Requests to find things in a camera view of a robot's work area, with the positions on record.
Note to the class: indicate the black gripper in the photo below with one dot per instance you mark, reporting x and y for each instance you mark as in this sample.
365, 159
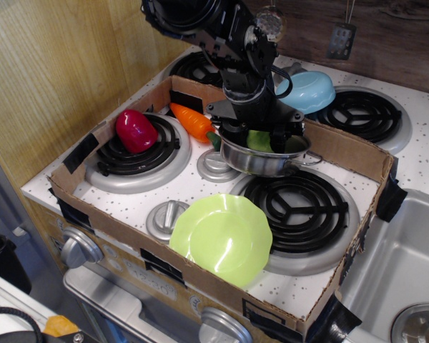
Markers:
267, 113

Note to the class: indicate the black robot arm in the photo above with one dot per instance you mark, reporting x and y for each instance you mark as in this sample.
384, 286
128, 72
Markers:
228, 36

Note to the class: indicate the small silver metal pan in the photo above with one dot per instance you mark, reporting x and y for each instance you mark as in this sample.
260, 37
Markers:
264, 164

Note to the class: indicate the orange toy carrot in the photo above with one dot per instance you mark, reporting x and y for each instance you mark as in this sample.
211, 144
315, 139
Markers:
197, 125

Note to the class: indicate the silver stovetop knob rear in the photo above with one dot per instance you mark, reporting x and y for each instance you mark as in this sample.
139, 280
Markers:
213, 168

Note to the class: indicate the silver stovetop knob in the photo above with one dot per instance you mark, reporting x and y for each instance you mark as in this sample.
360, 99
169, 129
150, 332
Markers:
213, 168
161, 221

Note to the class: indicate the light blue plastic bowl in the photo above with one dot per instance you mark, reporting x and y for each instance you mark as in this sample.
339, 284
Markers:
311, 91

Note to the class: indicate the back left stove burner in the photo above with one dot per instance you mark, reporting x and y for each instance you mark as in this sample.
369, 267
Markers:
196, 67

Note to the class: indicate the stove burner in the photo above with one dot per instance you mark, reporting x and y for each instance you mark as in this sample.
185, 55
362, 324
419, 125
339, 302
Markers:
368, 114
113, 169
311, 216
196, 67

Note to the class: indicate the front right stove burner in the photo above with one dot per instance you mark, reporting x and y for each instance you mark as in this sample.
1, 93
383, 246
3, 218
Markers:
311, 216

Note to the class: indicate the light green plastic plate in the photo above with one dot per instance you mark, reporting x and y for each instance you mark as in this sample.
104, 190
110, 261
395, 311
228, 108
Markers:
226, 235

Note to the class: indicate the back right stove burner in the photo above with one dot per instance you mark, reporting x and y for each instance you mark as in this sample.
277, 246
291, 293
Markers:
368, 114

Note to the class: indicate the front left stove burner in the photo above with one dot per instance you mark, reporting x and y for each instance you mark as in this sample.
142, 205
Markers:
113, 169

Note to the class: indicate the red toy pepper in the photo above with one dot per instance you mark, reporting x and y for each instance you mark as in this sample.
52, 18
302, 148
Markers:
135, 131

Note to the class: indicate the hanging metal spatula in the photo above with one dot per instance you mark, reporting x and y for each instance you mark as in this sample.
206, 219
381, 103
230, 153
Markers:
342, 36

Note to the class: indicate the silver stovetop knob front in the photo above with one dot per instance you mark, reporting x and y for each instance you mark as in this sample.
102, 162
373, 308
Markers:
161, 221

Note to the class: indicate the silver toy sink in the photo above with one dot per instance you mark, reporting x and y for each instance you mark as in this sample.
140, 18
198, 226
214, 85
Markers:
389, 275

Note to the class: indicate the silver oven knob right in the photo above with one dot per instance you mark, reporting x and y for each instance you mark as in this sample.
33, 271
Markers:
219, 327

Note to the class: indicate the silver oven knob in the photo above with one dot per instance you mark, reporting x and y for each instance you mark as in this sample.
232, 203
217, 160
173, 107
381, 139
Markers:
219, 327
79, 249

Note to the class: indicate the brown cardboard fence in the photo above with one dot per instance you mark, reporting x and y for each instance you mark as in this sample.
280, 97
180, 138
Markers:
305, 319

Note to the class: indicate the silver oven knob left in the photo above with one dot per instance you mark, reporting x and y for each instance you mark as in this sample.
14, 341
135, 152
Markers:
79, 249

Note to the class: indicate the silver sink drain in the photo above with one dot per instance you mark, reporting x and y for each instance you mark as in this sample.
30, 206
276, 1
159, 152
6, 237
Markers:
411, 324

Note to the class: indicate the yellow orange object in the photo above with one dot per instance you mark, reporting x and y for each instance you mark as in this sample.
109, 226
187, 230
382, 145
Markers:
59, 325

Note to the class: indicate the silver oven door handle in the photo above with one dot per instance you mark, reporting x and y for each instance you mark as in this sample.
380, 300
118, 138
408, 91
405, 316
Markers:
123, 316

